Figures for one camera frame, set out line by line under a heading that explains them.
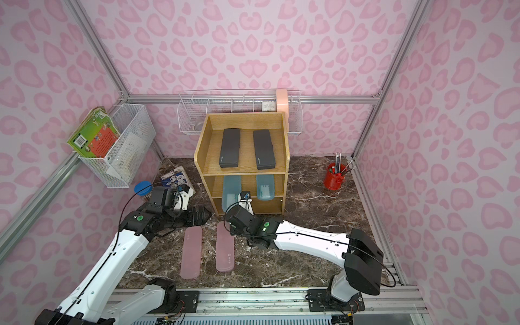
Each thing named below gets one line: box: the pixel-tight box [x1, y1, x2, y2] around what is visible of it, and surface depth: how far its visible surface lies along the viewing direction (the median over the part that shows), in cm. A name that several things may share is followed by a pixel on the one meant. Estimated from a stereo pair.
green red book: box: [67, 106, 122, 158], surface depth 73 cm
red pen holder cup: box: [323, 162, 346, 191], surface depth 104 cm
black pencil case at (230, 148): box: [218, 127, 241, 168], surface depth 80 cm
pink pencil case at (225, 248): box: [215, 220, 235, 273], surface depth 86 cm
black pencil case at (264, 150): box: [253, 129, 276, 170], surface depth 80 cm
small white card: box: [261, 101, 277, 112], surface depth 94 cm
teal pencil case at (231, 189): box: [222, 175, 242, 213], surface depth 86 cm
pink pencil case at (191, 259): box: [180, 225, 203, 280], surface depth 86 cm
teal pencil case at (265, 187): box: [255, 174, 275, 202], surface depth 86 cm
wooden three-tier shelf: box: [193, 111, 290, 216], surface depth 84 cm
